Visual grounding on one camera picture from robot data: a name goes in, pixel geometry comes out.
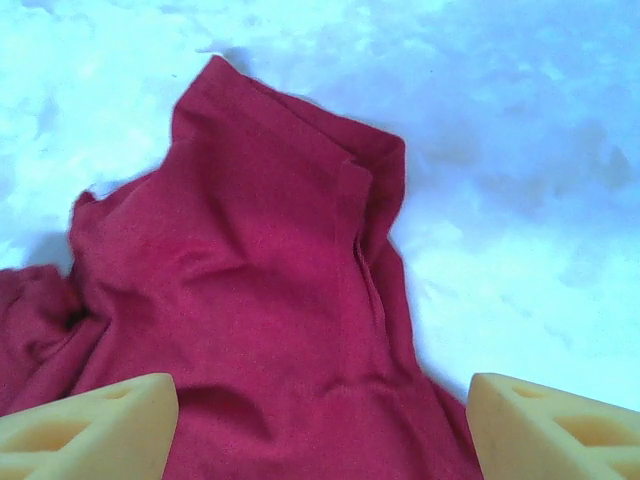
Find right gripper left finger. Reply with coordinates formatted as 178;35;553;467
0;372;180;480

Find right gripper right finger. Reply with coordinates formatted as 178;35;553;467
464;372;640;480

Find red t-shirt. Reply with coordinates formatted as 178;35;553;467
0;53;487;480

